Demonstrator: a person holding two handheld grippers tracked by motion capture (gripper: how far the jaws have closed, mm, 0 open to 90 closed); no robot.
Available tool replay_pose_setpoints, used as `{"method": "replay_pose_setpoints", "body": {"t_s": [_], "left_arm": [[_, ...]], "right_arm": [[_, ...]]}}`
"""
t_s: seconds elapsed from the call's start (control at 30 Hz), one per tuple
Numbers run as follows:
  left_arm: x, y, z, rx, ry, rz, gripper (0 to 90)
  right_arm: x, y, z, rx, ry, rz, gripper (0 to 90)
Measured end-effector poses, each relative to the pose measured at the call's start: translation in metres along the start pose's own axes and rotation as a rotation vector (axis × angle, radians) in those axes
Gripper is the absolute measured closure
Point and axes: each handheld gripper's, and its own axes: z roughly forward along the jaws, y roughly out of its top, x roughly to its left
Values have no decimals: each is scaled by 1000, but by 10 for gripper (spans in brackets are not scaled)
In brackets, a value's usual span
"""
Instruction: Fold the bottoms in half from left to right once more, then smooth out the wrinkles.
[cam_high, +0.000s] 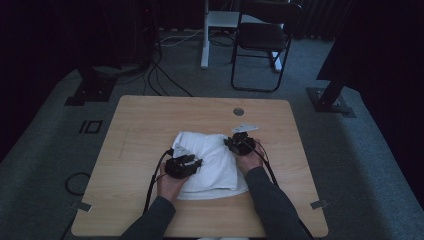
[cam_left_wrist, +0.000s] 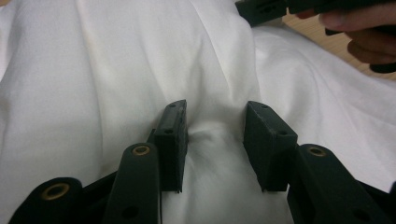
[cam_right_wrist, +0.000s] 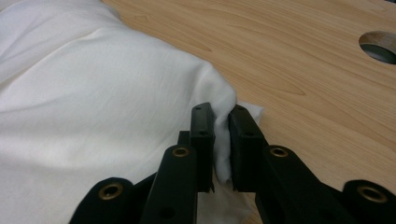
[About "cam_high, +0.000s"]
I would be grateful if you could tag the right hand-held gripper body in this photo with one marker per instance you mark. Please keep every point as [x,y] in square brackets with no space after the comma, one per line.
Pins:
[243,143]

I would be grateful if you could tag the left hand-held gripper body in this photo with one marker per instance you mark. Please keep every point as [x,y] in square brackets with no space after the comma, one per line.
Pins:
[180,166]

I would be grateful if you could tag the white dress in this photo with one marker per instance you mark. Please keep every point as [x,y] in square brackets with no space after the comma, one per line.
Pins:
[213,166]

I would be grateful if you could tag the person's right hand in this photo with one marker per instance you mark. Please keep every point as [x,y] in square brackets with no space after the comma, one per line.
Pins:
[250,161]

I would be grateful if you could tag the person's left hand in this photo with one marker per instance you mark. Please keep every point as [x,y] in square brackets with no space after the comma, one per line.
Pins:
[170,188]

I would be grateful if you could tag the grey table grommet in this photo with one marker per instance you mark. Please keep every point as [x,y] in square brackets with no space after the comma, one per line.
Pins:
[238,111]

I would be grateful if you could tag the grey tape strip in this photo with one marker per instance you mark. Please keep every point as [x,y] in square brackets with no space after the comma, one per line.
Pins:
[318,204]
[84,206]

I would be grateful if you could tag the black slanted stand with base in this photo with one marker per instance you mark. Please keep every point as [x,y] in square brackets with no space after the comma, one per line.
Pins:
[331,100]

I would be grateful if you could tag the black folding chair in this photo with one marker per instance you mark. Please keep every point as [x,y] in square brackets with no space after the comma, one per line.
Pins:
[261,36]

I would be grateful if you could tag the black stand with flat base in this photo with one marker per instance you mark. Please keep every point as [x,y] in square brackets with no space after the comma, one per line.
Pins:
[91,90]

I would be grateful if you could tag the dark equipment cabinet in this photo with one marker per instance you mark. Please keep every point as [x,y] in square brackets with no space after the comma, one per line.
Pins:
[133,33]

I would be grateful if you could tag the white desk frame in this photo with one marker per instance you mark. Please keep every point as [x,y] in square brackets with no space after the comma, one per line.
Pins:
[218,19]

